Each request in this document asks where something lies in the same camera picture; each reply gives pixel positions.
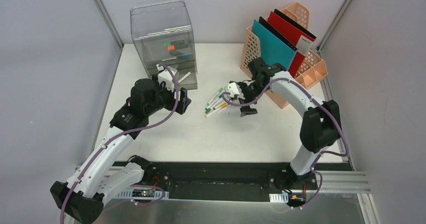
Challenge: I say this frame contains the peach plastic file rack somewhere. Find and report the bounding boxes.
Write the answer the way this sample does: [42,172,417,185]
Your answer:
[240,2,329,109]

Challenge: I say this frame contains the green cap black highlighter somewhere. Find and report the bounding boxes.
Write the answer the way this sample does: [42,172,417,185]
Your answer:
[164,40,185,47]

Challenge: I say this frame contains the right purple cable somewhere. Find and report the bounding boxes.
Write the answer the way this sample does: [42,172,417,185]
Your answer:
[221,77,351,210]

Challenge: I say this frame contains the yellow cap marker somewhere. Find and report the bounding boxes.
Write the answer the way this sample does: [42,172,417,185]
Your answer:
[204,103,229,118]

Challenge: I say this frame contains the teal folder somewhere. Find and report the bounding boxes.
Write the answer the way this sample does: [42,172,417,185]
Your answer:
[252,17,297,70]

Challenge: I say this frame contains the purple cable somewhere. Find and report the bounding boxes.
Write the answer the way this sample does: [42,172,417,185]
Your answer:
[221,77,351,210]
[60,63,180,224]

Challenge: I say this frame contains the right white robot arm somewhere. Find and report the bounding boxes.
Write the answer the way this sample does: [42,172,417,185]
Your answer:
[223,57,343,189]

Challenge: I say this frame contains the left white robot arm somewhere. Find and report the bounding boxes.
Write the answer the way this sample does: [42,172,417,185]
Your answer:
[50,78,191,223]

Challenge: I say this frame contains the blue cap black highlighter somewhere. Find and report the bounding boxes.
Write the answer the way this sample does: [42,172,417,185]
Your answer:
[169,50,191,60]

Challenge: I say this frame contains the clear grey drawer organizer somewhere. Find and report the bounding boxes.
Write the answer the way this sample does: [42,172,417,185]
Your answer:
[130,0,198,90]

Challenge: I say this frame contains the teal cap marker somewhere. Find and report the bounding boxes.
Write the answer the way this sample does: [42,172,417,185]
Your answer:
[205,94,222,111]

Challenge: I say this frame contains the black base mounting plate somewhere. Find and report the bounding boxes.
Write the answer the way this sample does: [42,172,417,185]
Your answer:
[113,161,354,202]

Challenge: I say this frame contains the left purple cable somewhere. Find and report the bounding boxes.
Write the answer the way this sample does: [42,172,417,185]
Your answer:
[60,63,180,224]

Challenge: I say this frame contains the orange cap black highlighter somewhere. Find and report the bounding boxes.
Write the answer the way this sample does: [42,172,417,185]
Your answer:
[167,44,189,51]

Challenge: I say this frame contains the red folder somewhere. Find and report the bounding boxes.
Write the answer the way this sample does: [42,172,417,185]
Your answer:
[267,9,316,77]

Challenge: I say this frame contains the purple cap marker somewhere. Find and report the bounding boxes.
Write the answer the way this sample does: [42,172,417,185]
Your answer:
[178,72,191,84]

